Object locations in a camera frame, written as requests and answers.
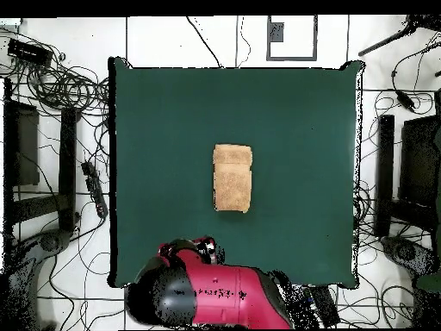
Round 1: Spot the tan terry towel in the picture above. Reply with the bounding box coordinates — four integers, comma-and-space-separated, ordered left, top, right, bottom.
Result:
212, 143, 253, 214

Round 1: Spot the black flat power strip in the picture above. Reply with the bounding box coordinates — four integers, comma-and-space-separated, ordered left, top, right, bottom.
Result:
302, 284, 342, 328

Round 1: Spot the dark green table cloth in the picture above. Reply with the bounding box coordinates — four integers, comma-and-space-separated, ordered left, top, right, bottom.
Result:
108, 56, 366, 290

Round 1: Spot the grey stand base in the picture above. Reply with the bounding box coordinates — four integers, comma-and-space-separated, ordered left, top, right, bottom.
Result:
380, 234, 441, 277
4, 228, 75, 330

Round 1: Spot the black power adapter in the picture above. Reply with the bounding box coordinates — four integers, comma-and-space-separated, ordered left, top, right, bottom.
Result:
395, 90, 418, 113

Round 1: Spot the black tripod leg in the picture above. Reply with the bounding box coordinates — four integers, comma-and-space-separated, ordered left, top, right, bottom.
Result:
357, 15, 441, 58

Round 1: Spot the black electronics box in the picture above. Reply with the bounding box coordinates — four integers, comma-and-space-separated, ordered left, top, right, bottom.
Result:
7, 37, 54, 67

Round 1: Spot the grey square floor frame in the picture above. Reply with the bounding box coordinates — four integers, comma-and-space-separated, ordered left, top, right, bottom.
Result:
265, 15, 319, 62

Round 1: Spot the black stand frame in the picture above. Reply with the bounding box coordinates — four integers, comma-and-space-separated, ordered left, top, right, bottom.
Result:
373, 89, 441, 239
3, 78, 82, 242

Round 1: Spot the tangled black cable bundle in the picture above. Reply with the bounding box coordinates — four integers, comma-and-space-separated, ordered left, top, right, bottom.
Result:
0, 27, 111, 118

